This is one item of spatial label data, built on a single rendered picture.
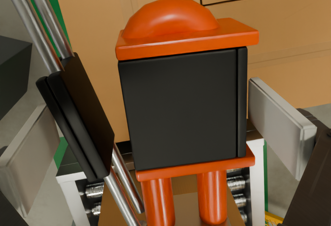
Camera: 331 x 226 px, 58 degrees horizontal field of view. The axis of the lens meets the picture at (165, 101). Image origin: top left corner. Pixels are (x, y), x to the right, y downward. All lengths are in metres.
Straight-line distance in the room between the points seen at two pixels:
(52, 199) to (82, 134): 1.79
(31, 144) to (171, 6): 0.10
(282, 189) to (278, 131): 1.94
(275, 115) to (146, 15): 0.09
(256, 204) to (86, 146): 1.09
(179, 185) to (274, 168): 1.07
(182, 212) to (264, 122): 0.10
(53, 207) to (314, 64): 1.59
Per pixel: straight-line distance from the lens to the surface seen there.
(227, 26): 0.18
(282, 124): 0.16
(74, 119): 0.17
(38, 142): 0.18
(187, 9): 0.17
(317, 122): 0.17
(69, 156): 1.15
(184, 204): 0.26
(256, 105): 0.19
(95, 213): 1.23
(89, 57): 0.94
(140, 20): 0.17
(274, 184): 2.05
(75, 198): 1.13
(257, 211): 1.26
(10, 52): 1.37
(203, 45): 0.15
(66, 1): 0.92
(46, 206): 2.00
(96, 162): 0.18
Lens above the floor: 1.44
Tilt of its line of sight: 66 degrees down
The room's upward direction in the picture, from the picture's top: 167 degrees clockwise
